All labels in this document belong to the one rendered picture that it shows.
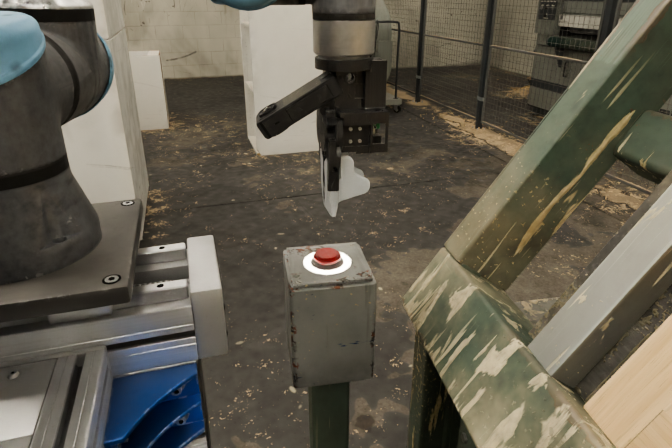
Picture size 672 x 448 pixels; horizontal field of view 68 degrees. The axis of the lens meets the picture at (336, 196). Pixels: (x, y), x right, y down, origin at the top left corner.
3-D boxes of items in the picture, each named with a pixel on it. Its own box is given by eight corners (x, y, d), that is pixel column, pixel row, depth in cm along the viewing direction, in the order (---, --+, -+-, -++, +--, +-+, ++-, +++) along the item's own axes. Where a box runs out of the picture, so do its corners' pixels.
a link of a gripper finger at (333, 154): (341, 195, 63) (341, 127, 60) (329, 195, 63) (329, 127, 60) (334, 182, 67) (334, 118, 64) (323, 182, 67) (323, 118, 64)
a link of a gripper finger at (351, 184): (371, 222, 67) (373, 156, 63) (327, 225, 66) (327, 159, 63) (365, 212, 70) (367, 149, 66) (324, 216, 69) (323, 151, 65)
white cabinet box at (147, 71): (112, 122, 531) (100, 52, 503) (169, 118, 546) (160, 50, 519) (107, 132, 491) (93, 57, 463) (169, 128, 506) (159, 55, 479)
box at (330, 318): (287, 342, 83) (282, 246, 76) (357, 334, 85) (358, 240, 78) (293, 395, 72) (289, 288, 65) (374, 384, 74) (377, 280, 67)
